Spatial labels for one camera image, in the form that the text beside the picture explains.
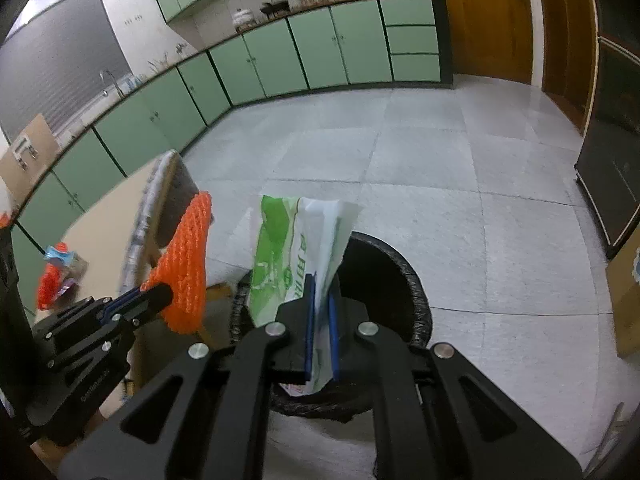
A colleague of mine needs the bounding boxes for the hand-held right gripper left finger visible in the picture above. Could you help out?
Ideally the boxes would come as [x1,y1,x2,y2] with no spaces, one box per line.
[57,272,318,480]

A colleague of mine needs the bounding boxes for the green base cabinets with drawers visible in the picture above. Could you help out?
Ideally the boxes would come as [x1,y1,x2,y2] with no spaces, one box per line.
[207,0,453,108]

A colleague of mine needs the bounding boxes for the green white plastic bag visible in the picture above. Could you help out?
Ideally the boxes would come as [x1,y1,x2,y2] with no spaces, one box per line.
[249,195,363,396]

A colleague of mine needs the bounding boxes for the beige cloth covered table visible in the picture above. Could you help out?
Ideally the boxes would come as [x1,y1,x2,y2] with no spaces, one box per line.
[20,149,236,461]

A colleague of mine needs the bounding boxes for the green sink base cabinets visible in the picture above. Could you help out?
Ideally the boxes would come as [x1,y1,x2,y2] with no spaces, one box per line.
[0,50,236,331]

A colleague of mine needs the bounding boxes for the white metal bracket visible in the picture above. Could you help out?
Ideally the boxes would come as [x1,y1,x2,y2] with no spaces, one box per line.
[14,136,38,171]

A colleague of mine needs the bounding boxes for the steel kitchen faucet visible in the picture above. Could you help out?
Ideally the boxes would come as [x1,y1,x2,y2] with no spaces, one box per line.
[101,69,124,98]

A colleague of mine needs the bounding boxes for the grey window blind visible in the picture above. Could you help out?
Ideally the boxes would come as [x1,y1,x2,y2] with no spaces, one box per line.
[0,0,131,131]

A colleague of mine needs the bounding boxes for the cardboard box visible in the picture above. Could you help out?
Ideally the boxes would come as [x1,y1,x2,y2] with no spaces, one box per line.
[605,232,640,358]

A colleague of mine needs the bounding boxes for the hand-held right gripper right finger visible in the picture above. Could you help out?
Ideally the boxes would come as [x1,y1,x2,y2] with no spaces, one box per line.
[327,277,583,480]

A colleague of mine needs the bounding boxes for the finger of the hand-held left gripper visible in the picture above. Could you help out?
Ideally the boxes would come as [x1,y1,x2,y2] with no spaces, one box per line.
[31,287,146,343]
[47,282,175,376]

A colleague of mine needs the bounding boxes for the black lined waste bin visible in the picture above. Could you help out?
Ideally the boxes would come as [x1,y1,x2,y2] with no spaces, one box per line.
[230,231,433,423]

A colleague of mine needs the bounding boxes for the wooden door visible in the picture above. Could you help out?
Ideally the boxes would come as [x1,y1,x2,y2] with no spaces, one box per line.
[532,0,598,136]
[435,0,533,86]

